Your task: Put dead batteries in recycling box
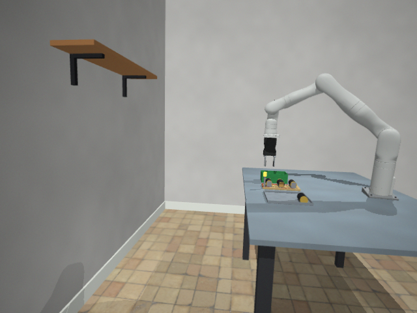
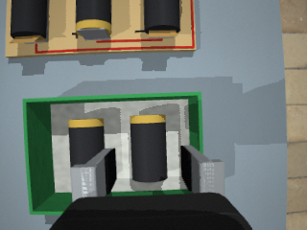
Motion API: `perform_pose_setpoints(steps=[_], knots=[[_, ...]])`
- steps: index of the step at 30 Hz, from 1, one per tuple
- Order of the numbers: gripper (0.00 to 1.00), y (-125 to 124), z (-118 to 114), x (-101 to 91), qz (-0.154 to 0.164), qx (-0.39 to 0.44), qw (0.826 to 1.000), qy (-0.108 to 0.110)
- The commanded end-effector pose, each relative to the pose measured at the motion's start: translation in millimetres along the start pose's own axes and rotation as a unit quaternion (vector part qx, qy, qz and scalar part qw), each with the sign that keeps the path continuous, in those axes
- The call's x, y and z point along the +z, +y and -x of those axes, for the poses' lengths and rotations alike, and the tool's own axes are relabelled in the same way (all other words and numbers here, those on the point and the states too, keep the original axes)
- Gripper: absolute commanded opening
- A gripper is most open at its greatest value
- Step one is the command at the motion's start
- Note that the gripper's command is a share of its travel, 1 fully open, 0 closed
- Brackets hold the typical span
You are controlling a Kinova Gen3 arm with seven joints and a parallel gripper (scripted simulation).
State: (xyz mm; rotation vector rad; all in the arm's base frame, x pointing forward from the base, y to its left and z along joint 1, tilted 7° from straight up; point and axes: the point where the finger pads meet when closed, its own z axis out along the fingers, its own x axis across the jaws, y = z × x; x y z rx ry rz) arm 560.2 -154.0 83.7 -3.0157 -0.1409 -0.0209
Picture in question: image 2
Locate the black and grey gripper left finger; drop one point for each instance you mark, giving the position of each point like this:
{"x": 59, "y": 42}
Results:
{"x": 95, "y": 178}

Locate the green open box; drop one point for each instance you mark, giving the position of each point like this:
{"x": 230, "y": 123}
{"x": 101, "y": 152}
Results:
{"x": 46, "y": 139}

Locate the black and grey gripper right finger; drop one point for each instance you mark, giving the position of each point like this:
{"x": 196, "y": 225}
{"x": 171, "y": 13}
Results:
{"x": 200, "y": 174}

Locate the black battery with gold top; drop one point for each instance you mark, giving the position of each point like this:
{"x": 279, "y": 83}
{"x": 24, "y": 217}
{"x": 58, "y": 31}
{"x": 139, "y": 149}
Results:
{"x": 148, "y": 148}
{"x": 161, "y": 15}
{"x": 93, "y": 14}
{"x": 86, "y": 139}
{"x": 29, "y": 17}

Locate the tan battery holder board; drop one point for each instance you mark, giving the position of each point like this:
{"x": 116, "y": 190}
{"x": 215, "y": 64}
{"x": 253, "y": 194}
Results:
{"x": 127, "y": 33}

